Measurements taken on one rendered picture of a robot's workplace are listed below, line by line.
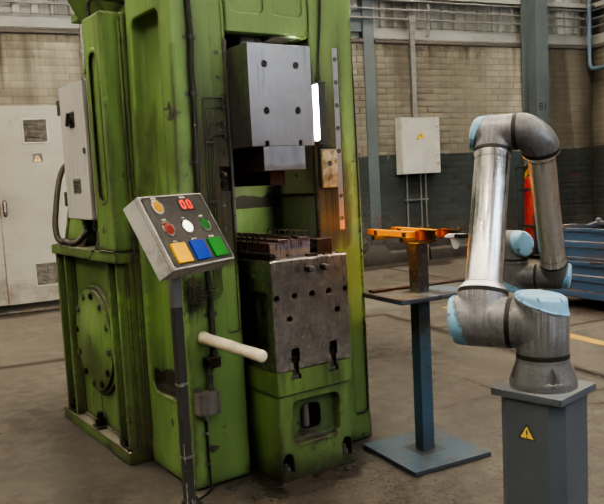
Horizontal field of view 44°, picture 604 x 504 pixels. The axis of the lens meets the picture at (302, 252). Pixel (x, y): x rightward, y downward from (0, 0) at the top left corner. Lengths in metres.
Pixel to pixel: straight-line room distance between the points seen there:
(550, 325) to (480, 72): 9.04
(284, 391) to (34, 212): 5.39
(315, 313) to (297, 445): 0.54
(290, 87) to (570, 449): 1.71
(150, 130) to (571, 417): 2.03
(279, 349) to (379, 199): 7.19
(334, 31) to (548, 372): 1.84
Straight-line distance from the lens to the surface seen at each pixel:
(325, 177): 3.28
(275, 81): 3.02
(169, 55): 2.99
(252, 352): 2.66
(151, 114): 3.27
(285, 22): 3.27
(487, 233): 2.31
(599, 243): 6.53
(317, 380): 3.12
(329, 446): 3.24
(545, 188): 2.52
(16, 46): 8.84
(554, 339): 2.21
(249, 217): 3.48
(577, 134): 12.19
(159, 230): 2.50
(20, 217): 8.04
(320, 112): 3.26
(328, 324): 3.10
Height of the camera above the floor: 1.24
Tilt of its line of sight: 6 degrees down
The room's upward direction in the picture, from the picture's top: 3 degrees counter-clockwise
